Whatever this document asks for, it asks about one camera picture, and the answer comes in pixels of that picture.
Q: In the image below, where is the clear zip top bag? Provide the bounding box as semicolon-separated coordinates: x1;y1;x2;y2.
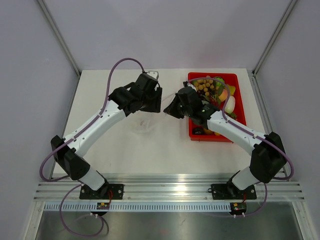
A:
131;93;176;135

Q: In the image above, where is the pink red grape bunch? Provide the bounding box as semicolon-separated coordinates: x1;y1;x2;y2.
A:
208;94;221;107

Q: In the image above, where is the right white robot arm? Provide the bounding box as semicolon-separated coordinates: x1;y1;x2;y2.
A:
164;86;287;199

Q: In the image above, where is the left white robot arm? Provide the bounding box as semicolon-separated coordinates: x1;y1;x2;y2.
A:
51;71;163;199

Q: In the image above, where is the dark red grape bunch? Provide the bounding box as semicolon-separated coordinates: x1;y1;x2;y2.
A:
197;91;207;101

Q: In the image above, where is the tan longan bunch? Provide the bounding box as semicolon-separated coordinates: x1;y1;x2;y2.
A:
192;75;218;97

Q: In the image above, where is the black dark fruit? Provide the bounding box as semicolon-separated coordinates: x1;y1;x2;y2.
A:
192;127;205;135

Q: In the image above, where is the small orange fruit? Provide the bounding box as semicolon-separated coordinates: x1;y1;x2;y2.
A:
203;128;214;135

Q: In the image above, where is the green leafy vegetable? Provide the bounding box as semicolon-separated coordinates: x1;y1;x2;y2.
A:
213;76;225;88

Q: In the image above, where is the white garlic bulb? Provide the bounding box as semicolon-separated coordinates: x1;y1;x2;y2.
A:
224;95;236;114

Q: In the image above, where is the yellow star fruit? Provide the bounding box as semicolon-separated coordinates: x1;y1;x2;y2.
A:
227;85;236;96

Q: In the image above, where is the red plastic tray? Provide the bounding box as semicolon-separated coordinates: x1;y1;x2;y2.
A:
187;72;248;143

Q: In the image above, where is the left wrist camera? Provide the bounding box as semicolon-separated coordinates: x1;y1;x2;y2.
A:
146;70;159;80

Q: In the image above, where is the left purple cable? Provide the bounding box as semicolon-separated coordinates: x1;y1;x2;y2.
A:
39;57;146;237

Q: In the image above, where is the purple cable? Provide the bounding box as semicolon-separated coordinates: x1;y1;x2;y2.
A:
39;57;146;237
183;77;295;218

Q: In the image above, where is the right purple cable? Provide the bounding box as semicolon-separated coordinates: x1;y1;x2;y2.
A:
183;77;295;218

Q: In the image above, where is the left aluminium frame post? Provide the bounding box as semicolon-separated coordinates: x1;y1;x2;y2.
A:
35;0;82;80

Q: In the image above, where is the aluminium frame post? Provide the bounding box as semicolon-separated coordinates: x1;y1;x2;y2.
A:
35;0;82;80
252;0;300;77

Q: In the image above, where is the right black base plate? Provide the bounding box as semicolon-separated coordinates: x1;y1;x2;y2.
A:
207;183;257;200

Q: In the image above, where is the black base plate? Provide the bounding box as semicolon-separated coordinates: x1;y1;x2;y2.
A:
79;183;125;200
207;183;257;200

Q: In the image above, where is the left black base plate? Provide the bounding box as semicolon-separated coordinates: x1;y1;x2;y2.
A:
79;183;125;200

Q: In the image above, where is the aluminium rail beam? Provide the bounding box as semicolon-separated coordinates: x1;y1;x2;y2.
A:
33;174;305;202

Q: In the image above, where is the right aluminium frame post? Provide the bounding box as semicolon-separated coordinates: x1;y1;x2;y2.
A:
252;0;300;77

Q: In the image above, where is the white slotted cable duct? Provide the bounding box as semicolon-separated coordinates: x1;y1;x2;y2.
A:
44;201;231;213

